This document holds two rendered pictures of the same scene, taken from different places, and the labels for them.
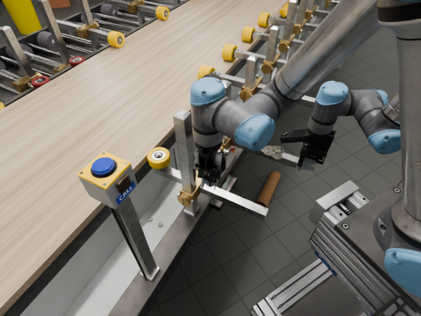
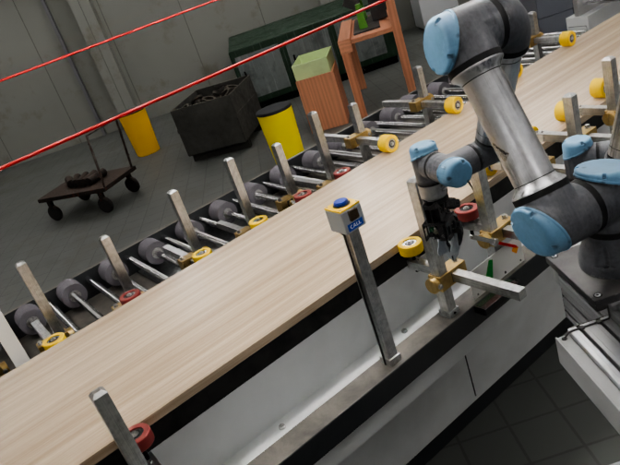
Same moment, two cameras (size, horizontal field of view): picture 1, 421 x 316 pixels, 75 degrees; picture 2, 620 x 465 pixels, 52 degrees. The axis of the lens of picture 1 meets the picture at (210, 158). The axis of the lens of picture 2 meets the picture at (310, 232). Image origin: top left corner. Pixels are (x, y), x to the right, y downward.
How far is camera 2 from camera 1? 119 cm
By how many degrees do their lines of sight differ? 35
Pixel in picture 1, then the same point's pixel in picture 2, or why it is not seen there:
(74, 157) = (327, 250)
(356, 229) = (564, 256)
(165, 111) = not seen: hidden behind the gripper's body
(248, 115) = (446, 159)
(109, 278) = (351, 376)
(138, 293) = (375, 374)
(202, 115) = (418, 168)
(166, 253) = (411, 346)
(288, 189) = not seen: outside the picture
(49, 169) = (304, 260)
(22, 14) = (284, 142)
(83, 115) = not seen: hidden behind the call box
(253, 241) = (597, 435)
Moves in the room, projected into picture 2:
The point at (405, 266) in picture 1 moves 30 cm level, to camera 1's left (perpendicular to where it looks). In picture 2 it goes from (515, 224) to (379, 235)
